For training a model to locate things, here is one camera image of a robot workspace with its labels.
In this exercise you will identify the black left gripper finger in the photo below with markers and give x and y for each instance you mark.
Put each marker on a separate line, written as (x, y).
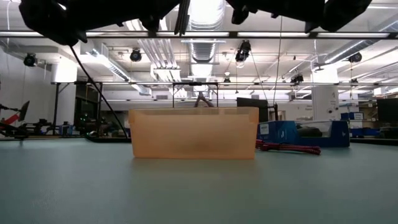
(183, 17)

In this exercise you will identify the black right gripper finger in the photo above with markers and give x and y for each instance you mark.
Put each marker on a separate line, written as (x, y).
(240, 15)

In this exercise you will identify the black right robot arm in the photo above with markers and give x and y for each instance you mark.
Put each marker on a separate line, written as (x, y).
(342, 12)

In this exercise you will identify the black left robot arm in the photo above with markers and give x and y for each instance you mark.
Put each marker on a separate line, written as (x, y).
(53, 21)

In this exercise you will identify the long ceiling light strip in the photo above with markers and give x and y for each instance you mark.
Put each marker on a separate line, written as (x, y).
(264, 34)

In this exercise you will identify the white building column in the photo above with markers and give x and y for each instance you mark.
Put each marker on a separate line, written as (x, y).
(325, 102)

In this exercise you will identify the orange translucent plastic bin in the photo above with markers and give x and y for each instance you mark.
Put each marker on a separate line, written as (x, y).
(192, 137)

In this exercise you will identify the blue game controller box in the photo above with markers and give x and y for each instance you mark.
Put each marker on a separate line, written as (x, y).
(280, 133)

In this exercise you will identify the blue storage bin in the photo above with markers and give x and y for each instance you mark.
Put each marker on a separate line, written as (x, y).
(365, 132)

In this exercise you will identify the red and black machine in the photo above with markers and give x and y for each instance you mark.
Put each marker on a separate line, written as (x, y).
(23, 110)

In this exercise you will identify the green table mat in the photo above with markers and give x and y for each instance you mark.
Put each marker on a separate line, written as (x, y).
(199, 193)

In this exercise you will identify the silver ventilation duct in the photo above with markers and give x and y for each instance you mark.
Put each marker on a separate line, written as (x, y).
(203, 15)

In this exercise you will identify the black ceiling-hung camera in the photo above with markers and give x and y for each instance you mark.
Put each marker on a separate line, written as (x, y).
(136, 55)
(243, 51)
(355, 57)
(297, 78)
(30, 59)

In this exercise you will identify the white rectangular air duct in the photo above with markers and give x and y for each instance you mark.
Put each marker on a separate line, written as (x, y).
(105, 63)

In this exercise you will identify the black metal stand frame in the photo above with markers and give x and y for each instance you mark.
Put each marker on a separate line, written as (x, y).
(56, 109)

